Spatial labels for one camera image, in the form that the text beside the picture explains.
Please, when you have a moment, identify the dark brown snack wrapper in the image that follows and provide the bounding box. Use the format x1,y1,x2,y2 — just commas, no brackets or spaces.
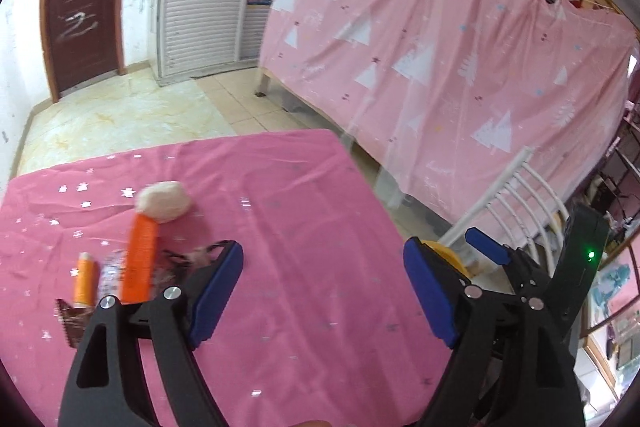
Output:
55,298,94,349

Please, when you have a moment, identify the cream paper ball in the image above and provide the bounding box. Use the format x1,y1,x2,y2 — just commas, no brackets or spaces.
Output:
134,181,193,225

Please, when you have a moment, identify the pink star tablecloth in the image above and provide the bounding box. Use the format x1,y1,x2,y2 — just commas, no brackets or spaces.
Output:
1,130,449,426

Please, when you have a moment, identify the yellow trash bin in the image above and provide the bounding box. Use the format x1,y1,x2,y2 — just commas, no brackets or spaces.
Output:
424,241,472,279

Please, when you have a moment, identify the long orange carton box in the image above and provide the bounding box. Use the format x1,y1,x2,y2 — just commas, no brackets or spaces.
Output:
120,213,160,305

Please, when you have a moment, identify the red snack wrapper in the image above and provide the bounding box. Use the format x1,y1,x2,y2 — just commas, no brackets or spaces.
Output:
154,243,222,287

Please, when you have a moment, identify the white metal chair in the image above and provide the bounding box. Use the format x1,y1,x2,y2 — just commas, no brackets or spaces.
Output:
439,146,568,273

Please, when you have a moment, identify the orange yellow tube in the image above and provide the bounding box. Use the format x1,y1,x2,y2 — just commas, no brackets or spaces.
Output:
73,253,98,308

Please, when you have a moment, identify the pink tree-print bed curtain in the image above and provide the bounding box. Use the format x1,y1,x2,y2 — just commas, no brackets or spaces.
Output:
259,0,637,221

